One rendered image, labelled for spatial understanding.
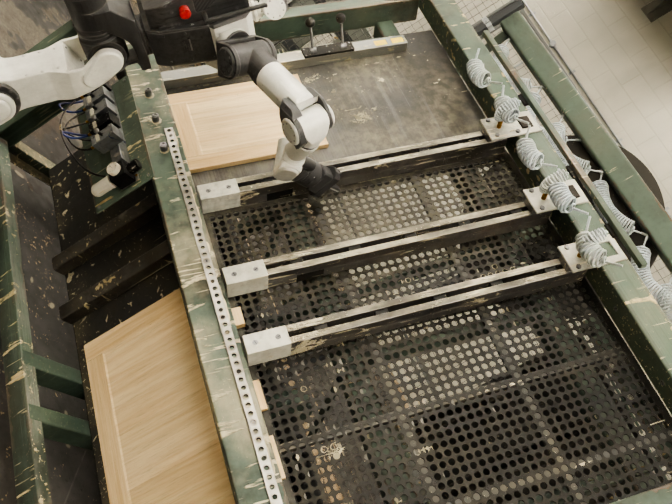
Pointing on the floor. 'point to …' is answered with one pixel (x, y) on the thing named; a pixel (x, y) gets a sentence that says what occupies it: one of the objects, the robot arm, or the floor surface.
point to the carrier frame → (129, 230)
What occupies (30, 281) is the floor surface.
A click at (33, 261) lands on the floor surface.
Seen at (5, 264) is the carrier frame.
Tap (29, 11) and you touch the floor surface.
